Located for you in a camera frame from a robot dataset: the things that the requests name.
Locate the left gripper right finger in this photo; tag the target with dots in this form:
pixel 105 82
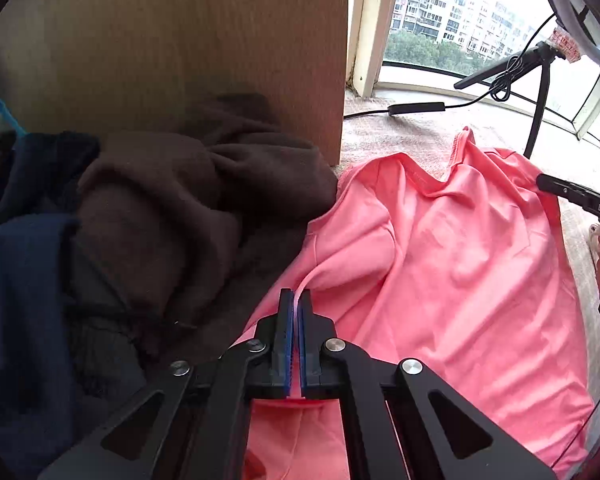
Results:
pixel 401 420

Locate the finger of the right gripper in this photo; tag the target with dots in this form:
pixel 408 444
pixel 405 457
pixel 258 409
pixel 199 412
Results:
pixel 572 192

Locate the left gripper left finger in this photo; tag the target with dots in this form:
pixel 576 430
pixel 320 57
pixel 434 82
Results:
pixel 191 422

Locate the pink t-shirt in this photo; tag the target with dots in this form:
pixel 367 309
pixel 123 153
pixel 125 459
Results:
pixel 467 273

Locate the black garment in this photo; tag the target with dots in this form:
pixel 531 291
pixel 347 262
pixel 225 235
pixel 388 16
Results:
pixel 113 344

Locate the pink plaid tablecloth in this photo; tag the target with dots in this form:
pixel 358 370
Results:
pixel 428 139

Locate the dark brown garment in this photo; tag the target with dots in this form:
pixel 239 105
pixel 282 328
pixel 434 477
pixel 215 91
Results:
pixel 193 227

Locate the navy garment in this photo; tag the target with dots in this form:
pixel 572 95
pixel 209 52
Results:
pixel 38 198

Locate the wooden board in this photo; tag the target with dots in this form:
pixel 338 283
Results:
pixel 107 65

